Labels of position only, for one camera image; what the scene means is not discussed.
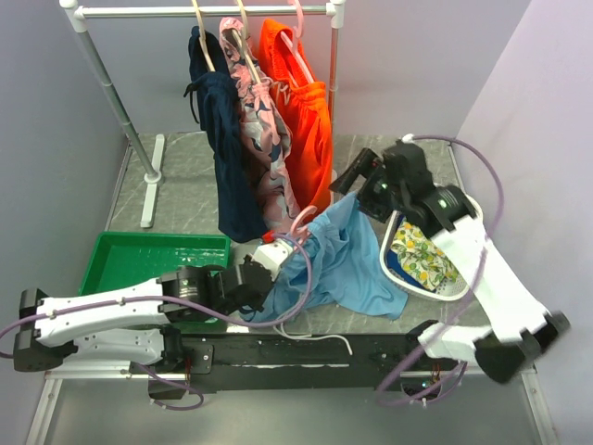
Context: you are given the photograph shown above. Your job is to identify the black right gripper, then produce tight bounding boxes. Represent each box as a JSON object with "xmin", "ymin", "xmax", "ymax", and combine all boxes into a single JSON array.
[{"xmin": 329, "ymin": 148, "xmax": 409, "ymax": 224}]

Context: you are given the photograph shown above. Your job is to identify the pink plastic hanger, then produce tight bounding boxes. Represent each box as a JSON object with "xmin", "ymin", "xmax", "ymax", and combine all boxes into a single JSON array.
[{"xmin": 288, "ymin": 205, "xmax": 317, "ymax": 245}]

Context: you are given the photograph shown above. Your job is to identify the light blue shorts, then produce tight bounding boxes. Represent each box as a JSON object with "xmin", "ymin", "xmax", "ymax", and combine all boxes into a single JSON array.
[{"xmin": 240, "ymin": 191, "xmax": 410, "ymax": 325}]

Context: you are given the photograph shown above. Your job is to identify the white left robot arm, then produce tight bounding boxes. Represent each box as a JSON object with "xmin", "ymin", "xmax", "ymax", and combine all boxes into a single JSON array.
[{"xmin": 12, "ymin": 256, "xmax": 279, "ymax": 373}]

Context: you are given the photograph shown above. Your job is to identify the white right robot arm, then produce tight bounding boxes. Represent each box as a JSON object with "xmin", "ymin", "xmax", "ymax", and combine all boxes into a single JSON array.
[{"xmin": 330, "ymin": 135, "xmax": 570, "ymax": 384}]

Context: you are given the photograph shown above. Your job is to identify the navy blue shorts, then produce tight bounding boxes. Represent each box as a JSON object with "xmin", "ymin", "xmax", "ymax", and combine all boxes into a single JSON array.
[{"xmin": 183, "ymin": 25, "xmax": 267, "ymax": 243}]

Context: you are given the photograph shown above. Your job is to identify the lemon print shorts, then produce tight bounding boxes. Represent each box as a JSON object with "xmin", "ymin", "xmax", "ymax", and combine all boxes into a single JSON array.
[{"xmin": 390, "ymin": 219, "xmax": 459, "ymax": 292}]

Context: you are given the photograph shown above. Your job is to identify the pink floral shorts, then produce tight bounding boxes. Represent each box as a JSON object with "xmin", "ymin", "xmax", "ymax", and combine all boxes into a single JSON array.
[{"xmin": 219, "ymin": 18, "xmax": 300, "ymax": 232}]

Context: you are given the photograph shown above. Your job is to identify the orange shorts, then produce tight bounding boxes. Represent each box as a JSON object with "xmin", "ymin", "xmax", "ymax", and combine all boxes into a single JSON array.
[{"xmin": 257, "ymin": 19, "xmax": 333, "ymax": 213}]

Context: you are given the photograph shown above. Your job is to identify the pink hanger with orange shorts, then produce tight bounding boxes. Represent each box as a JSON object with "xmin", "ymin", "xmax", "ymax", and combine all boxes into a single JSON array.
[{"xmin": 280, "ymin": 0, "xmax": 315, "ymax": 83}]

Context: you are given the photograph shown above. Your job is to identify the wooden hanger middle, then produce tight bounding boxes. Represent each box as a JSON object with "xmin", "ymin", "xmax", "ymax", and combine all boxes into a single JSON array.
[{"xmin": 233, "ymin": 0, "xmax": 268, "ymax": 84}]

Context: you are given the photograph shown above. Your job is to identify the wooden hanger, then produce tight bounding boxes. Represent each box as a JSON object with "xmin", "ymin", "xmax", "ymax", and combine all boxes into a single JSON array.
[
  {"xmin": 191, "ymin": 0, "xmax": 216, "ymax": 72},
  {"xmin": 233, "ymin": 0, "xmax": 268, "ymax": 84}
]

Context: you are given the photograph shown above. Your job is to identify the wooden hanger left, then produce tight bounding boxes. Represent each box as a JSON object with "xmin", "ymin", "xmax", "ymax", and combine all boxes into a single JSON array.
[{"xmin": 191, "ymin": 0, "xmax": 216, "ymax": 72}]

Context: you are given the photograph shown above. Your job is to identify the green plastic tray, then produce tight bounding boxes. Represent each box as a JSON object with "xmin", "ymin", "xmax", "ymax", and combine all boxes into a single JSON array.
[{"xmin": 79, "ymin": 232, "xmax": 231, "ymax": 296}]

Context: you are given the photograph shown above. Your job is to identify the white plastic laundry basket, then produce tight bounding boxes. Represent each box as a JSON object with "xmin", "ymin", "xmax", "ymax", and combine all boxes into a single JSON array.
[{"xmin": 380, "ymin": 210, "xmax": 469, "ymax": 302}]

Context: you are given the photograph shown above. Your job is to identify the white metal clothes rack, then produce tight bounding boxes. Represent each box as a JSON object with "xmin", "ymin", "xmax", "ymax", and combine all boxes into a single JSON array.
[{"xmin": 59, "ymin": 1, "xmax": 346, "ymax": 229}]

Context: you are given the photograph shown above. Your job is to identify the white drawstring cord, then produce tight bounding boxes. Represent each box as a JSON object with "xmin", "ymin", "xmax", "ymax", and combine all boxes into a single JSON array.
[{"xmin": 272, "ymin": 322, "xmax": 354, "ymax": 356}]

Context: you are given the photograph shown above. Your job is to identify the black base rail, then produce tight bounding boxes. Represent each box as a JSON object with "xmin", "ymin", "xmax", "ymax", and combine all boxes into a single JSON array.
[{"xmin": 127, "ymin": 331, "xmax": 460, "ymax": 395}]

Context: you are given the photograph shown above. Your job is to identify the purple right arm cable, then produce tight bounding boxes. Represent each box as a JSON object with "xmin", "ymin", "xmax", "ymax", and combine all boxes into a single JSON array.
[{"xmin": 374, "ymin": 133, "xmax": 505, "ymax": 408}]

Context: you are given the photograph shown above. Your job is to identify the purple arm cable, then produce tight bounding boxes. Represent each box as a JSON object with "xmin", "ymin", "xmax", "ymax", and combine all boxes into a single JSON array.
[
  {"xmin": 0, "ymin": 233, "xmax": 314, "ymax": 412},
  {"xmin": 374, "ymin": 133, "xmax": 505, "ymax": 408}
]

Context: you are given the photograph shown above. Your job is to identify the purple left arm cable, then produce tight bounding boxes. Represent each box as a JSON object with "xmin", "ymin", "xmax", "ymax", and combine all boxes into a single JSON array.
[{"xmin": 0, "ymin": 233, "xmax": 314, "ymax": 412}]

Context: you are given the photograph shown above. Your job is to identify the aluminium frame rail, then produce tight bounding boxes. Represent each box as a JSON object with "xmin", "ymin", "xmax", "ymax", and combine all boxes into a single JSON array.
[{"xmin": 28, "ymin": 360, "xmax": 558, "ymax": 444}]

